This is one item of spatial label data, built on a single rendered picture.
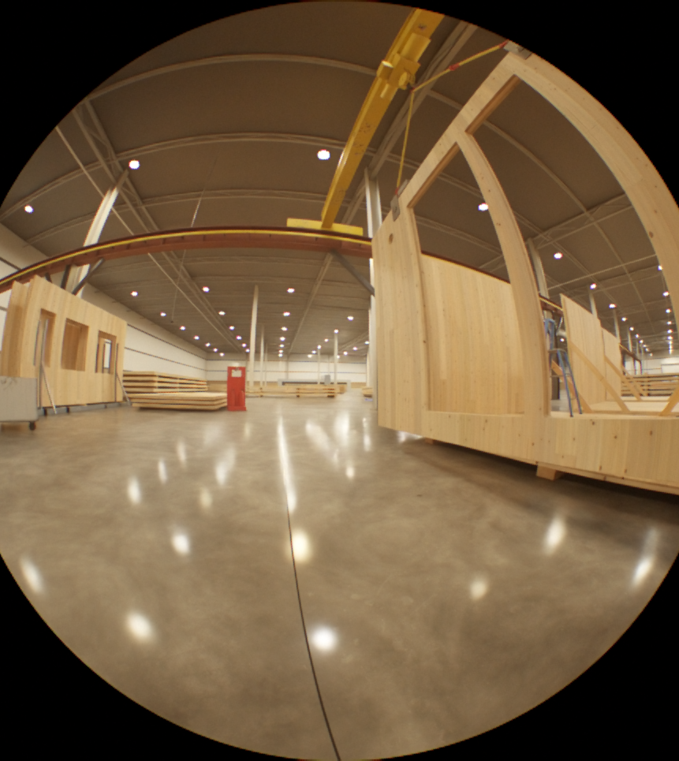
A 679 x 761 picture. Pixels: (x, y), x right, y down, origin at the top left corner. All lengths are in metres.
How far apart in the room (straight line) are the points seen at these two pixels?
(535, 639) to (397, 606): 0.45
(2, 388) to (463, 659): 4.94
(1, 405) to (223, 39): 10.59
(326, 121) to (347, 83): 1.99
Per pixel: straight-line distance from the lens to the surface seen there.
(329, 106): 11.30
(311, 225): 8.86
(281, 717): 0.72
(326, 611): 0.88
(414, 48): 5.19
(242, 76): 11.12
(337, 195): 7.67
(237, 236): 8.73
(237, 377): 8.17
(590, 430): 1.35
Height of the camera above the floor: 0.69
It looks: 2 degrees up
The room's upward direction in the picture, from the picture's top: straight up
